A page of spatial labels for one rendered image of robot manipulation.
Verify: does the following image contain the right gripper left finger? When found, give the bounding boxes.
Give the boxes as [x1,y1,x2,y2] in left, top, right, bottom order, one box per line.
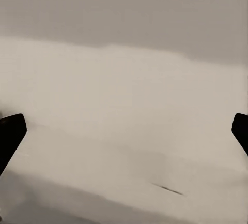
[0,113,27,175]

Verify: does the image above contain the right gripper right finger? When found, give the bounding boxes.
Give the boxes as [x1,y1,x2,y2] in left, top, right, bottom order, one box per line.
[231,113,248,155]

